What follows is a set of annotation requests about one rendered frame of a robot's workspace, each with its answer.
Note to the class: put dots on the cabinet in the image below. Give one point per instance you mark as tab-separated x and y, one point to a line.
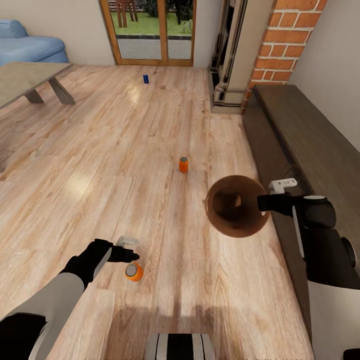
291	138

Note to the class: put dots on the sofa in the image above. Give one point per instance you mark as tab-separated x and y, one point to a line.
16	45

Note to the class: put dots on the door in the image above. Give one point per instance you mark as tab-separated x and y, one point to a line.
151	32

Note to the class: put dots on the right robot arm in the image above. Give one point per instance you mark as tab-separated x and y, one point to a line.
333	283

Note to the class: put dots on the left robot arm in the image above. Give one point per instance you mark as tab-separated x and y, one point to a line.
30	331

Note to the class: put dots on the trash can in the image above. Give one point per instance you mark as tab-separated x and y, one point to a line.
231	206

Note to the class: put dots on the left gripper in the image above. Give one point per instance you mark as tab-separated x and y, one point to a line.
125	255

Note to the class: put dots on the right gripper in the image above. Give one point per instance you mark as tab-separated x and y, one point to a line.
271	202

